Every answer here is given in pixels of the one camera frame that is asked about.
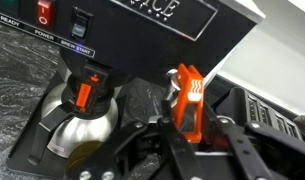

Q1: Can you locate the amber translucent plastic cup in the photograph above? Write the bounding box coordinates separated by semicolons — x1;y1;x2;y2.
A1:
64;139;108;176

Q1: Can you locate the black and chrome toaster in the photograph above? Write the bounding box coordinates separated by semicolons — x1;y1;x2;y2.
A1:
213;86;305;148

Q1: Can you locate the steel and black coffee machine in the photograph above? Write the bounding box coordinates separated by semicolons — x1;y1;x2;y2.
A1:
0;0;266;178

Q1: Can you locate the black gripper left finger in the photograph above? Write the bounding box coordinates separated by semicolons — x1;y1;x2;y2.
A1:
66;99;206;180

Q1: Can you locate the orange hot water lever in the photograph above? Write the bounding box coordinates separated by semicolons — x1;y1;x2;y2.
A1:
171;63;205;144

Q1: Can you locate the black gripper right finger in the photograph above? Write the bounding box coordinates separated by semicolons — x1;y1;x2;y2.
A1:
203;103;305;180

